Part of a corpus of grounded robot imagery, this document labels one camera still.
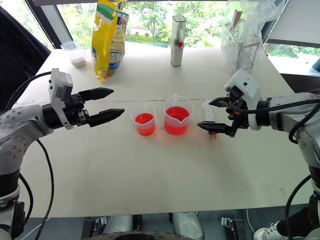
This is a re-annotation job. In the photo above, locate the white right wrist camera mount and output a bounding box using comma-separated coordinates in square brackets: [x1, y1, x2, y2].
[224, 68, 263, 131]

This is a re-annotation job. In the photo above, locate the black window frame post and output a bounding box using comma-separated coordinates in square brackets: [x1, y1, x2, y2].
[25, 0, 74, 50]

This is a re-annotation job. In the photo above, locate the silver rounded robot leg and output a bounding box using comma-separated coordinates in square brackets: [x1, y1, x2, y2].
[172, 211, 206, 240]
[102, 214, 135, 236]

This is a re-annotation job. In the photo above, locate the small beaker red liquid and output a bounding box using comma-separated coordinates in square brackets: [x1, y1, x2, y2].
[131, 104, 157, 137]

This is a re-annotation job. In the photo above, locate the white sneaker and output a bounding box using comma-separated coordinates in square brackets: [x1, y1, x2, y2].
[253, 220, 284, 240]

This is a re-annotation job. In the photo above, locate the clear cup with white powder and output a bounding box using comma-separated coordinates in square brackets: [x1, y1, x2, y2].
[60, 41, 88, 69]

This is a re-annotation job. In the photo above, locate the black robot body cable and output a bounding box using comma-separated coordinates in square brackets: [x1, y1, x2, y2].
[284, 173, 313, 227]

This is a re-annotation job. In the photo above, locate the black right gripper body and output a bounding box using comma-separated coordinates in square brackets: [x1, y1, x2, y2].
[225, 86, 250, 131]

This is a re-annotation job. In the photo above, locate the black strap with metal buckle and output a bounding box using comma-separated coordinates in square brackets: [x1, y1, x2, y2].
[220, 216, 248, 240]
[81, 216, 109, 240]

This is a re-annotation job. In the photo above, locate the metal wire rack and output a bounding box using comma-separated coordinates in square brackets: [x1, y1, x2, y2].
[228, 9, 264, 73]

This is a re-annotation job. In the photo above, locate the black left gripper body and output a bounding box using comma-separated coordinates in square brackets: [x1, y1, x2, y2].
[62, 91, 92, 128]

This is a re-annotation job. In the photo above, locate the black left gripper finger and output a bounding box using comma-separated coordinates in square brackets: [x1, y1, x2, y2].
[78, 87, 115, 103]
[87, 108, 126, 128]

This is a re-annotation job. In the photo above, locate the large beaker red liquid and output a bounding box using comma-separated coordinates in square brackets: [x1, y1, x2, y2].
[162, 94, 194, 136]

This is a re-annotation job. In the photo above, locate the wire basket in plastic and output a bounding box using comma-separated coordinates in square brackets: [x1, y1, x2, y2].
[220, 0, 286, 76]

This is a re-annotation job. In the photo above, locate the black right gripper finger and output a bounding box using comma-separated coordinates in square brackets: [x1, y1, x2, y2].
[196, 120, 237, 138]
[208, 96, 230, 109]

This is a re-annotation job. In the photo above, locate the dark fabric chair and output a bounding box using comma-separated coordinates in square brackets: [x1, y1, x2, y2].
[0, 6, 52, 113]

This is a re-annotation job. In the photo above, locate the yellow snack bag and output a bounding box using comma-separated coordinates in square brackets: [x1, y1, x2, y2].
[91, 0, 130, 83]

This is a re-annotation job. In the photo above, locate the black trouser leg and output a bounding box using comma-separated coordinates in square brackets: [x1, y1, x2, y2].
[276, 206, 313, 238]

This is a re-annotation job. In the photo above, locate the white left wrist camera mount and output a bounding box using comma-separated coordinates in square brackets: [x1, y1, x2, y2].
[48, 67, 75, 130]

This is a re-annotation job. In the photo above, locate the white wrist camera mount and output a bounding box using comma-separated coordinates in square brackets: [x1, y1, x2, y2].
[48, 67, 75, 130]
[224, 68, 263, 131]

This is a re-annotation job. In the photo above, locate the clear plastic syringe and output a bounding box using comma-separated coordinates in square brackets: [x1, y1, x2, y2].
[201, 98, 219, 142]

